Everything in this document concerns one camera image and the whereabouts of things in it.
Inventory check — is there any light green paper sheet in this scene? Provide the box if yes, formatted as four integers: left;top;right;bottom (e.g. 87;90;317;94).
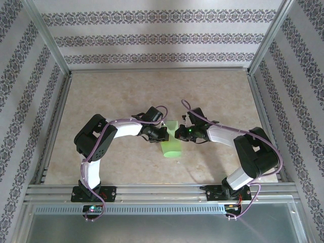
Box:
159;119;184;159

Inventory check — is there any grey metal sheet panel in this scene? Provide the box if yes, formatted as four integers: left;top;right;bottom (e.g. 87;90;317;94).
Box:
21;202;309;243

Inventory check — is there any small circuit board green light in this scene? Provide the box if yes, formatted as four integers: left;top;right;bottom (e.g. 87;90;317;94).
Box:
83;205;103;214

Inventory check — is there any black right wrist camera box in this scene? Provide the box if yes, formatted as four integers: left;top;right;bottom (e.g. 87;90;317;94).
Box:
187;107;208;127

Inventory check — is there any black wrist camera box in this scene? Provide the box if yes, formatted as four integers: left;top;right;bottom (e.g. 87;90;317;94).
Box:
187;107;208;127
145;106;165;122

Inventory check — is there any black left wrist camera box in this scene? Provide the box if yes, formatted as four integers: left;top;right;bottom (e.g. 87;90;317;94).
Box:
145;106;165;122

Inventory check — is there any aluminium rail under arm bases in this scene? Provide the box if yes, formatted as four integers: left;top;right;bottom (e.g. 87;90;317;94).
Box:
24;184;301;204

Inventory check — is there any aluminium rail along patterned wall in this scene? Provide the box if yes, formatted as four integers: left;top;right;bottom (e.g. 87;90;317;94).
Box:
67;66;252;74

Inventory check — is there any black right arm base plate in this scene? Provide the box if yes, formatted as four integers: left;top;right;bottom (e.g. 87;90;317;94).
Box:
205;184;252;203

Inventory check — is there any grey slotted cable duct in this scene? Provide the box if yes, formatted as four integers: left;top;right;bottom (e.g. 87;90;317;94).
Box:
33;205;226;214

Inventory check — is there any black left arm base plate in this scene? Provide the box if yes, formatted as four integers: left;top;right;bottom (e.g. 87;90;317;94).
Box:
71;185;118;204

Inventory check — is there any aluminium side rail by right arm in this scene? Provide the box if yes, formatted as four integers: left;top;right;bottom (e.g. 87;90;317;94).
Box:
246;71;290;183

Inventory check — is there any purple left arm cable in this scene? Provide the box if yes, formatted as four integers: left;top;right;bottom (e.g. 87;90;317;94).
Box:
80;105;170;222

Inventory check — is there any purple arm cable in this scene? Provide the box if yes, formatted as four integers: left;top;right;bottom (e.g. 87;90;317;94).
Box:
181;99;282;220
80;105;170;222

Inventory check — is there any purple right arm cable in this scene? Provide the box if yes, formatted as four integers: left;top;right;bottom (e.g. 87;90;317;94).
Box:
181;99;282;220

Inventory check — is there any aluminium side rail by left arm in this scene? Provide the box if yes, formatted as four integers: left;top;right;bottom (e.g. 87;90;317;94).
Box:
37;72;73;185

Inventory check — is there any aluminium corner post by right arm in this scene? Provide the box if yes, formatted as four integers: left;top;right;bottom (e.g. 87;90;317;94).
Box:
249;0;299;73

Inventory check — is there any aluminium corner post by left arm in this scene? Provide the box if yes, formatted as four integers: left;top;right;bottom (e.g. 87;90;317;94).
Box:
21;0;71;74

